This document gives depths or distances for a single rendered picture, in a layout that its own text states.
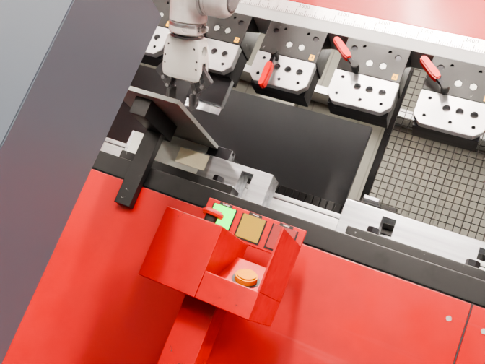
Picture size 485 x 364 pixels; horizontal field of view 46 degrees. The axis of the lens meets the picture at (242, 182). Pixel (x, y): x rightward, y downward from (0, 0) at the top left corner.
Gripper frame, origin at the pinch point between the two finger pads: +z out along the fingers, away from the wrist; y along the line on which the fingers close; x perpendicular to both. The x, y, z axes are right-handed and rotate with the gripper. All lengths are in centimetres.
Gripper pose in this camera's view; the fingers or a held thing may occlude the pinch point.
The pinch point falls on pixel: (182, 99)
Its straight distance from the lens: 139.1
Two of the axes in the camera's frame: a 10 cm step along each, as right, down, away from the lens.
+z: -1.2, 8.9, 4.5
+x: -4.4, 3.6, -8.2
